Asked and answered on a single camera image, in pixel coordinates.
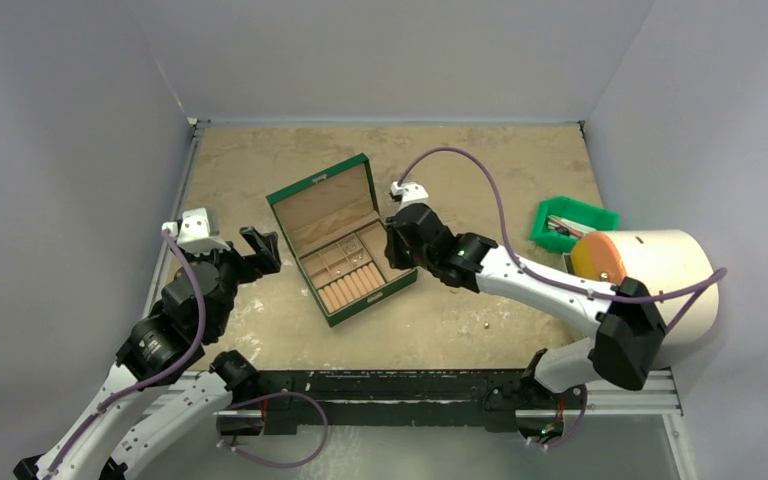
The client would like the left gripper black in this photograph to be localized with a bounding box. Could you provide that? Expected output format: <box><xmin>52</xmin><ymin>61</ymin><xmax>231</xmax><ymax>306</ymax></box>
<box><xmin>173</xmin><ymin>225</ymin><xmax>279</xmax><ymax>336</ymax></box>

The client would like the green ring tray insert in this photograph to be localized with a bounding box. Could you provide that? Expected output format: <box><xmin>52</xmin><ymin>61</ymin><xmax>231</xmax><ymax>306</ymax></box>
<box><xmin>298</xmin><ymin>221</ymin><xmax>418</xmax><ymax>327</ymax></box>

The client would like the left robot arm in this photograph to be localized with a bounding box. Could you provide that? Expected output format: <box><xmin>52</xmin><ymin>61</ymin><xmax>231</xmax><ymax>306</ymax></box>
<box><xmin>13</xmin><ymin>220</ymin><xmax>282</xmax><ymax>479</ymax></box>

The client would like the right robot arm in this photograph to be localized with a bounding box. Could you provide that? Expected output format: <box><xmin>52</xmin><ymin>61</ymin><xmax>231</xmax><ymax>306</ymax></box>
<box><xmin>385</xmin><ymin>203</ymin><xmax>666</xmax><ymax>407</ymax></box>

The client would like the green jewelry box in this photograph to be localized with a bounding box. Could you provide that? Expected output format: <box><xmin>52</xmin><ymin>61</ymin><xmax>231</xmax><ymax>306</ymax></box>
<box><xmin>266</xmin><ymin>153</ymin><xmax>418</xmax><ymax>327</ymax></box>

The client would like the green plastic bin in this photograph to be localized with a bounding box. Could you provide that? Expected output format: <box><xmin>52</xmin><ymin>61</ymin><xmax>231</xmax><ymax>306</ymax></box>
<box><xmin>530</xmin><ymin>196</ymin><xmax>620</xmax><ymax>253</ymax></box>

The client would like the white cylinder orange lid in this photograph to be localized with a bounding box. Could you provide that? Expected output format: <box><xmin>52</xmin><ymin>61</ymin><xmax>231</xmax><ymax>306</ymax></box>
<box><xmin>568</xmin><ymin>230</ymin><xmax>719</xmax><ymax>369</ymax></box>

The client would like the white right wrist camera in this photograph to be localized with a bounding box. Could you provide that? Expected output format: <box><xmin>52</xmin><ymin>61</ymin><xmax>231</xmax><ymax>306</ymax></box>
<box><xmin>390</xmin><ymin>181</ymin><xmax>429</xmax><ymax>208</ymax></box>

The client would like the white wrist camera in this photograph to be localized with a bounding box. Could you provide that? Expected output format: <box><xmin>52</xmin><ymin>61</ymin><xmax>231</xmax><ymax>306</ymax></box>
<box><xmin>390</xmin><ymin>181</ymin><xmax>429</xmax><ymax>208</ymax></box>
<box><xmin>161</xmin><ymin>207</ymin><xmax>231</xmax><ymax>256</ymax></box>

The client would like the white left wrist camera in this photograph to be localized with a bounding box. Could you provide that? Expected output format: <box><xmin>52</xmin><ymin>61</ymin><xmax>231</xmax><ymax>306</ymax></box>
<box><xmin>161</xmin><ymin>207</ymin><xmax>231</xmax><ymax>256</ymax></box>

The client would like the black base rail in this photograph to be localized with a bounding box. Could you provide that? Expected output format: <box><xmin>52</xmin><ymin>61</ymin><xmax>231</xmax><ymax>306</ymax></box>
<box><xmin>208</xmin><ymin>368</ymin><xmax>587</xmax><ymax>439</ymax></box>

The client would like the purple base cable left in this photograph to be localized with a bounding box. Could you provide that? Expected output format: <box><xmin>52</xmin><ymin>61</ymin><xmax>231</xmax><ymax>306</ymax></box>
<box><xmin>216</xmin><ymin>392</ymin><xmax>329</xmax><ymax>470</ymax></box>

